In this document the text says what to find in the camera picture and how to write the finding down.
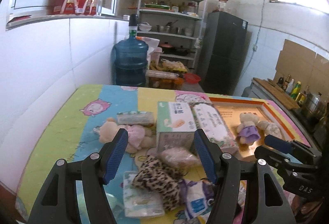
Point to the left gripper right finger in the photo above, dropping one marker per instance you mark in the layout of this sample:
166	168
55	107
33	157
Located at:
265	201

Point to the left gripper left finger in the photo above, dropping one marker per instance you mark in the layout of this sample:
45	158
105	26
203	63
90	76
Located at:
57	200

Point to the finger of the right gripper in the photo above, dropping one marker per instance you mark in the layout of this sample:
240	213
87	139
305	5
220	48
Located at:
278	144

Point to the teddy bear purple dress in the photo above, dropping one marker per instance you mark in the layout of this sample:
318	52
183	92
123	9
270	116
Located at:
247	131

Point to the orange shallow cardboard box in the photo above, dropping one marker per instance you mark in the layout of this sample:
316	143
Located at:
267	115

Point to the green dish soap bottle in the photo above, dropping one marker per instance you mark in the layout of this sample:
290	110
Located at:
296	90

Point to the steel pot with lid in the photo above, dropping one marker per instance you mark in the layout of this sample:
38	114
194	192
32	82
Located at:
314	104

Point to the floral wet wipes pack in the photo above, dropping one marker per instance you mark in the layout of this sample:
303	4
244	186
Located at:
209	119

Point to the white floral tissue pack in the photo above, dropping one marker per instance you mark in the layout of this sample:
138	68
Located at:
138	202

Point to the brown item in plastic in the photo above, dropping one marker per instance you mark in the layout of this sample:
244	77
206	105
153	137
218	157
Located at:
179	158

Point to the white green tissue box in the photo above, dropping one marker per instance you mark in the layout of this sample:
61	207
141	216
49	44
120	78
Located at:
175	126

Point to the leopard print cloth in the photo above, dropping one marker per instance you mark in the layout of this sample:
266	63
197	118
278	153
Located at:
155	175

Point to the red plastic basket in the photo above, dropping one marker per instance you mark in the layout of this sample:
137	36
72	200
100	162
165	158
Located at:
192	78

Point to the teddy bear pink dress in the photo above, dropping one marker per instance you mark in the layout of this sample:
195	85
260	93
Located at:
139	137

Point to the dark grey refrigerator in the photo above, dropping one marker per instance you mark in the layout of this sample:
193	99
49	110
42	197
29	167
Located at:
223	53

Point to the clear tube green pack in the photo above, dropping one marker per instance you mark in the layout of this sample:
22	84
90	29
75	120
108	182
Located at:
142	118

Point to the metal kitchen shelf rack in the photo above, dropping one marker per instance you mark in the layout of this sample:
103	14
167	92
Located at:
177	24

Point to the blue water jug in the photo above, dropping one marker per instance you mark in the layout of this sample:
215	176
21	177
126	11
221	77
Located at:
131	58

